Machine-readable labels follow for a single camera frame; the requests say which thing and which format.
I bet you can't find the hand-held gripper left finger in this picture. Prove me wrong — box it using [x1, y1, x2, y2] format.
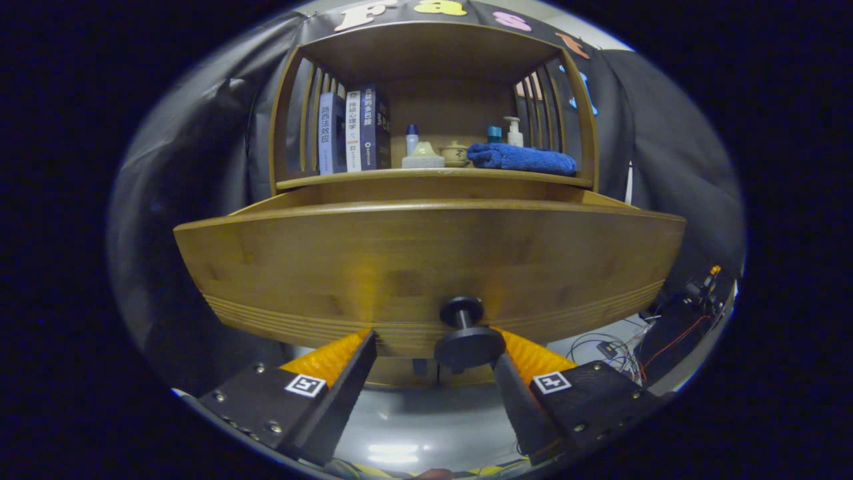
[198, 328, 378, 467]

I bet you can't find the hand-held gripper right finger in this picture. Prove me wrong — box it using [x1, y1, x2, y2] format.
[491, 328, 667, 466]

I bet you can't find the cream brush with white base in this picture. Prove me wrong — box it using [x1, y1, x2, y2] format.
[402, 141, 446, 169]

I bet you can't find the wooden countertop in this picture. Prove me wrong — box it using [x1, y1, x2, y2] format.
[276, 167, 592, 191]

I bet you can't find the wooden cabinet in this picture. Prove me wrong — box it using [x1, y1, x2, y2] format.
[269, 21, 599, 391]

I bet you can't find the black equipment with orange part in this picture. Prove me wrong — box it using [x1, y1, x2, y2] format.
[640, 265, 734, 374]

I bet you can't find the blue folded towel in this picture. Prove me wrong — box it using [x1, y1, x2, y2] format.
[466, 143, 578, 176]

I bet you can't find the beige lidded teacup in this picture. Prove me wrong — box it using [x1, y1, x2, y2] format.
[439, 141, 470, 168]

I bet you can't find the white book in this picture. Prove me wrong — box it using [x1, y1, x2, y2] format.
[345, 90, 363, 173]

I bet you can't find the light blue book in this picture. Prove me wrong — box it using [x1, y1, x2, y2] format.
[318, 92, 347, 175]

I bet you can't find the dark blue book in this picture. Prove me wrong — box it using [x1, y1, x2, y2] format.
[359, 85, 392, 170]

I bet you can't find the black backdrop cloth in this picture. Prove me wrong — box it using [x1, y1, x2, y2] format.
[107, 0, 746, 401]

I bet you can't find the tangle of thin cables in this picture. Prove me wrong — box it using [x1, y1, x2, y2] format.
[566, 320, 667, 387]

